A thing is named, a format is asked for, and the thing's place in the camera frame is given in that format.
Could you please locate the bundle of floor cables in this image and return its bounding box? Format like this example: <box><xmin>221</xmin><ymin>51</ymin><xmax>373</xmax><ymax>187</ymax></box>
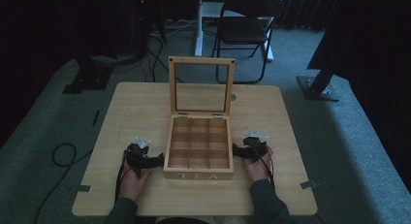
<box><xmin>139</xmin><ymin>19</ymin><xmax>200</xmax><ymax>83</ymax></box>

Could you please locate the wooden tea box with lid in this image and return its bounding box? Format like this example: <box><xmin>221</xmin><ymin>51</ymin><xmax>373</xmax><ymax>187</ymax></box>
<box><xmin>163</xmin><ymin>55</ymin><xmax>236</xmax><ymax>181</ymax></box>

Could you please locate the person's left hand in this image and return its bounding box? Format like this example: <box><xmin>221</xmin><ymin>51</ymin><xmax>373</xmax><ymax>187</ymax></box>
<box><xmin>119</xmin><ymin>161</ymin><xmax>151</xmax><ymax>203</ymax></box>

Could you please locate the person's right hand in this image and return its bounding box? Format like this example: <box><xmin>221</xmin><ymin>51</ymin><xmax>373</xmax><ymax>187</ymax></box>
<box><xmin>243</xmin><ymin>144</ymin><xmax>274</xmax><ymax>183</ymax></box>

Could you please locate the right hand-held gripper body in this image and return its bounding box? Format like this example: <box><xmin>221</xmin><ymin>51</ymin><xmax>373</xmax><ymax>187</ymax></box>
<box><xmin>241</xmin><ymin>130</ymin><xmax>269</xmax><ymax>164</ymax></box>

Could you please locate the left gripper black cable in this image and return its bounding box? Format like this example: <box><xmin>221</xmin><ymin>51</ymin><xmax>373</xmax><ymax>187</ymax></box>
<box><xmin>113</xmin><ymin>149</ymin><xmax>130</xmax><ymax>204</ymax></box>

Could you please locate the black floor cable loop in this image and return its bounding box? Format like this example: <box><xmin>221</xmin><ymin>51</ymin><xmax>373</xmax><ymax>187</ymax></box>
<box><xmin>33</xmin><ymin>143</ymin><xmax>95</xmax><ymax>224</ymax></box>

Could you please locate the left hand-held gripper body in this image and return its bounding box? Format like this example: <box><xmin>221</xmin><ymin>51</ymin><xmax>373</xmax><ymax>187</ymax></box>
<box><xmin>124</xmin><ymin>136</ymin><xmax>153</xmax><ymax>178</ymax></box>

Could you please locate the black slanted stand with base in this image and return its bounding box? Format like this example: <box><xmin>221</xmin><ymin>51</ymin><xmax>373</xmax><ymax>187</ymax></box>
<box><xmin>296</xmin><ymin>63</ymin><xmax>344</xmax><ymax>103</ymax></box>

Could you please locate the black folding chair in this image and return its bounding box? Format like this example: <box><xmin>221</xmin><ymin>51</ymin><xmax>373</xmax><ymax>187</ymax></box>
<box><xmin>211</xmin><ymin>0</ymin><xmax>285</xmax><ymax>85</ymax></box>

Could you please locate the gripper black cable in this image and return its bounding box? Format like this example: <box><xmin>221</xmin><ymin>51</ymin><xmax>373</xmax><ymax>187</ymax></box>
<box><xmin>113</xmin><ymin>149</ymin><xmax>130</xmax><ymax>204</ymax></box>
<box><xmin>251</xmin><ymin>143</ymin><xmax>276</xmax><ymax>189</ymax></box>

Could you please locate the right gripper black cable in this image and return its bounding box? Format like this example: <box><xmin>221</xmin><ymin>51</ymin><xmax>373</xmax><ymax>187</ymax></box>
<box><xmin>251</xmin><ymin>143</ymin><xmax>276</xmax><ymax>189</ymax></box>

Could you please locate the black stand with square base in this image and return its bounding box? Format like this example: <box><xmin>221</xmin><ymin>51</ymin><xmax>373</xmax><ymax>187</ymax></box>
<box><xmin>62</xmin><ymin>53</ymin><xmax>114</xmax><ymax>96</ymax></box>

